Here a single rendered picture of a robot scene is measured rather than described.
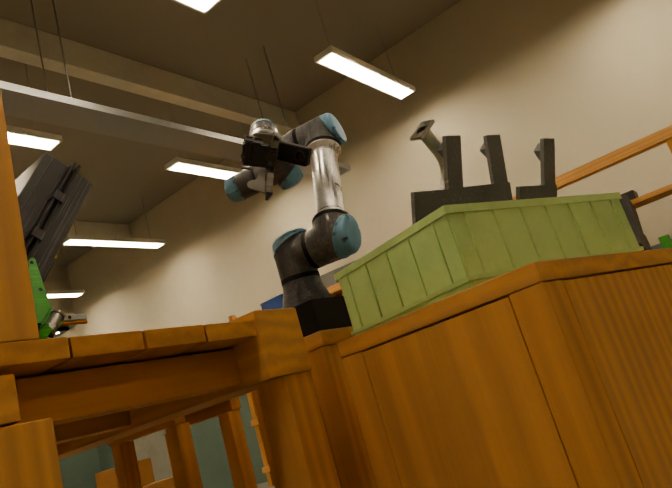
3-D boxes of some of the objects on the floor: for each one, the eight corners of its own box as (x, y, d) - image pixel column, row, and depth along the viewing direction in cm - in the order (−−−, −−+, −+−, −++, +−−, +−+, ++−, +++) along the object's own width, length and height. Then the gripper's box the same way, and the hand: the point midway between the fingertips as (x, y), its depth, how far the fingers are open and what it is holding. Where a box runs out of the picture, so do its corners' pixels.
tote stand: (603, 595, 164) (500, 311, 185) (833, 598, 129) (674, 246, 150) (451, 747, 117) (336, 343, 138) (748, 817, 82) (534, 261, 103)
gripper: (239, 179, 159) (237, 206, 140) (248, 103, 151) (247, 121, 133) (272, 183, 160) (274, 210, 142) (283, 108, 153) (287, 126, 135)
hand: (274, 169), depth 138 cm, fingers open, 14 cm apart
